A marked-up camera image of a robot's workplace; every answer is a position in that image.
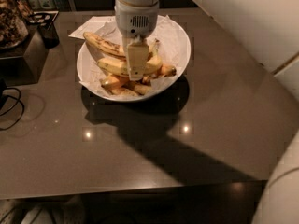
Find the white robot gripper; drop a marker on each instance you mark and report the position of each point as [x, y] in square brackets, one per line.
[135, 20]

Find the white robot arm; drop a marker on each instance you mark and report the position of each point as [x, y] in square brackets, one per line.
[239, 123]

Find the middle yellow banana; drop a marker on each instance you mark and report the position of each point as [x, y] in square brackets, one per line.
[120, 68]

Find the white bowl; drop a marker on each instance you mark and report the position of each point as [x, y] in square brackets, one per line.
[177, 56]

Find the upper spotted yellow banana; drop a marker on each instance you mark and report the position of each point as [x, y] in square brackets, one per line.
[107, 47]

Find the lower small bananas bunch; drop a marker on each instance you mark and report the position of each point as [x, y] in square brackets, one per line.
[117, 85]

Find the white paper towel liner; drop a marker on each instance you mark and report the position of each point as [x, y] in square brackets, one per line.
[174, 38]

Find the white paper sheet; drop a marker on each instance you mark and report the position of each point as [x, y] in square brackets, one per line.
[104, 25]

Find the black cup holder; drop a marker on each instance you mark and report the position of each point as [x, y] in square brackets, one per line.
[45, 25]

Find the dark metal box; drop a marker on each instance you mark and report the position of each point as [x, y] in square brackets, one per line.
[24, 64]

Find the glass jar with snacks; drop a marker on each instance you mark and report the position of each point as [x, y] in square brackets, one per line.
[13, 29]

